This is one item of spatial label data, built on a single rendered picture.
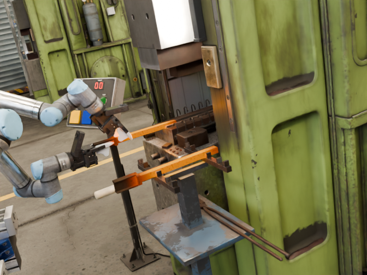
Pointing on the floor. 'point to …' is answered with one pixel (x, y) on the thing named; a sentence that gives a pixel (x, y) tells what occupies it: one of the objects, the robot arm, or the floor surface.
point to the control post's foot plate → (130, 259)
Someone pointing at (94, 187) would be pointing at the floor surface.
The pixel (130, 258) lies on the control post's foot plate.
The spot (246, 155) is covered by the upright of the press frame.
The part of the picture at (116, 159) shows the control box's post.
